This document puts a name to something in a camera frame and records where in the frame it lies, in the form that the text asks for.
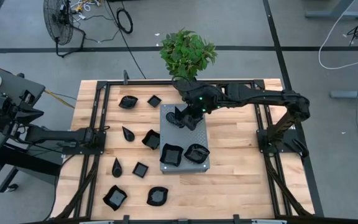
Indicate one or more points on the white light bar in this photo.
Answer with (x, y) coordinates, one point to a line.
(96, 222)
(269, 222)

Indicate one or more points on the black wavy square plate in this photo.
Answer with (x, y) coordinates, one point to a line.
(115, 198)
(171, 155)
(151, 140)

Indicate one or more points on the black aluminium table frame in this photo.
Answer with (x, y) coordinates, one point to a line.
(148, 82)

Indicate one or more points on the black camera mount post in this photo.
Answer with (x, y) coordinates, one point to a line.
(125, 77)

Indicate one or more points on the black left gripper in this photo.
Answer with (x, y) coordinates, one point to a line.
(3, 109)

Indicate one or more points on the green potted plant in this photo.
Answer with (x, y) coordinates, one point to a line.
(185, 56)

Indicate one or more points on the black teardrop plate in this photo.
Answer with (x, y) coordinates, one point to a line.
(129, 135)
(117, 170)
(170, 119)

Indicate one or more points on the black floor fan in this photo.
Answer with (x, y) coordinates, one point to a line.
(57, 21)

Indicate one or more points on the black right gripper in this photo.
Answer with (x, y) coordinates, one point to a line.
(199, 102)

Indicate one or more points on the black leaf-shaped plate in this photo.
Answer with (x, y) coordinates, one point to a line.
(197, 153)
(128, 102)
(157, 196)

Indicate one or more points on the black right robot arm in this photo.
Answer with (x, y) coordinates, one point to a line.
(259, 95)

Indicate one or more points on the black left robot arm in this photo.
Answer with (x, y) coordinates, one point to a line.
(57, 136)

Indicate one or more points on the black side table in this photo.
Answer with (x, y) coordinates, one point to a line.
(14, 81)

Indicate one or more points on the small black square plate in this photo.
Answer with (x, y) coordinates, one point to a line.
(154, 101)
(140, 170)

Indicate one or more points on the grey perforated metal shelf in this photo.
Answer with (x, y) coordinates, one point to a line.
(182, 137)

